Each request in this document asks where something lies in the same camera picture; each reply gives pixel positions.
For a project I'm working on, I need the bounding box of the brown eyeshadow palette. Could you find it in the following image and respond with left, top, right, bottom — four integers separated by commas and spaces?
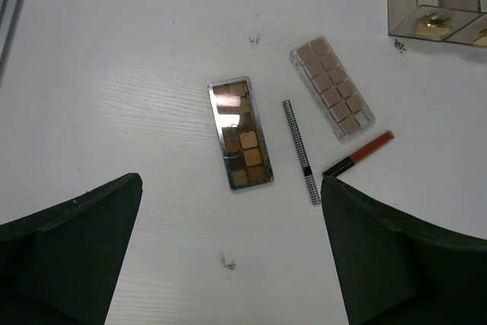
208, 76, 274, 192

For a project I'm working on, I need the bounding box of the grey checkered eyeliner pencil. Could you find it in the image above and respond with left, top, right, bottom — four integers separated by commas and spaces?
282, 100, 321, 206

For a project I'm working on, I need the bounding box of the red black lip gloss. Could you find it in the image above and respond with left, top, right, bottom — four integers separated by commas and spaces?
322, 130, 395, 177

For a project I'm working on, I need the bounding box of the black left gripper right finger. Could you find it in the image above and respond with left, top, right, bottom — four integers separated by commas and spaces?
321, 177, 486, 324

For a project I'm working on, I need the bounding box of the pink-brown eyeshadow palette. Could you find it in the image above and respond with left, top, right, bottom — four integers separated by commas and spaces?
289, 36, 376, 142

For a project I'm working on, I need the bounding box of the clear three-slot organizer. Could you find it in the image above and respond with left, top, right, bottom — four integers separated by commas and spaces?
387, 0, 486, 48

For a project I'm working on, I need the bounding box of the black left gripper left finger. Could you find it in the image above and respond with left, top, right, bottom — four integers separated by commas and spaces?
1, 173, 143, 324

